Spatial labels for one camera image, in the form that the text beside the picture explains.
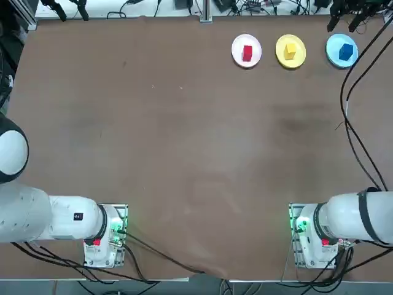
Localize aluminium frame rail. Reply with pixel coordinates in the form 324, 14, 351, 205
9, 0, 38, 31

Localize aluminium profile post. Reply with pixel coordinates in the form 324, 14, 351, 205
200, 0, 213, 24

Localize yellow plate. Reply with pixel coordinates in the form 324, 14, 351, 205
275, 33, 307, 69

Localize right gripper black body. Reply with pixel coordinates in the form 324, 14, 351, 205
330, 0, 381, 14

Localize black cable with white band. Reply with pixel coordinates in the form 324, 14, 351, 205
344, 30, 393, 191

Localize long black cable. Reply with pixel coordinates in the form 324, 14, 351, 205
340, 18, 393, 191

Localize light blue plate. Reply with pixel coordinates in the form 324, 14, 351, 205
325, 33, 359, 69

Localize blue cube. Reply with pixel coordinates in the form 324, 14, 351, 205
338, 43, 354, 61

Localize white plate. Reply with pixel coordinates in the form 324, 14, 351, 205
231, 33, 263, 69

